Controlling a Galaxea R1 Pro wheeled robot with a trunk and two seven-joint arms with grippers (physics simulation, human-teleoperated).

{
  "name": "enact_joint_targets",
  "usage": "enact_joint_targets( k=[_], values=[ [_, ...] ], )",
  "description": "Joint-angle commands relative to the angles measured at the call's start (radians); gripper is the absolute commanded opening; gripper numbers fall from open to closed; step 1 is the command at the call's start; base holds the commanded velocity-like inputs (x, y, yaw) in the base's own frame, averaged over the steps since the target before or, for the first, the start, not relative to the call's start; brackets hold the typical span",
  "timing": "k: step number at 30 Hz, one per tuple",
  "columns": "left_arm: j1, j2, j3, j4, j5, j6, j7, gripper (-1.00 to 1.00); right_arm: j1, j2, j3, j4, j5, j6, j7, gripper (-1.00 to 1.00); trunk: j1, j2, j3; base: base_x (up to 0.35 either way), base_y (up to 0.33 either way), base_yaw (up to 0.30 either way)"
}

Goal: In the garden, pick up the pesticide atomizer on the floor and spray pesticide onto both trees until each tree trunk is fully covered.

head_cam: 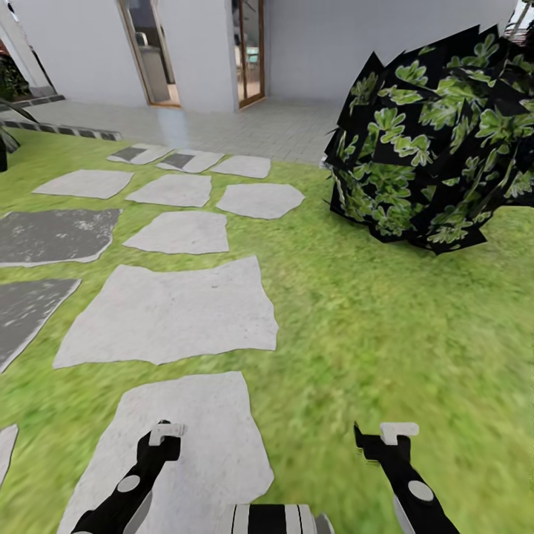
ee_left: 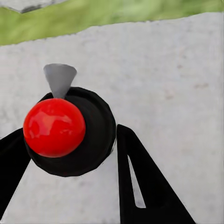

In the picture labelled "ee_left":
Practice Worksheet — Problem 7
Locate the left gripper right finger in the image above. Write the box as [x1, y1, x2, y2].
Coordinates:
[116, 125, 196, 224]

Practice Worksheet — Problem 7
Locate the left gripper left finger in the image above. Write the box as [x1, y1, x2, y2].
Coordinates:
[0, 127, 31, 220]

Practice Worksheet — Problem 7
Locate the pesticide atomizer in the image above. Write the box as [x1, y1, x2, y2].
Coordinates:
[23, 63, 117, 177]

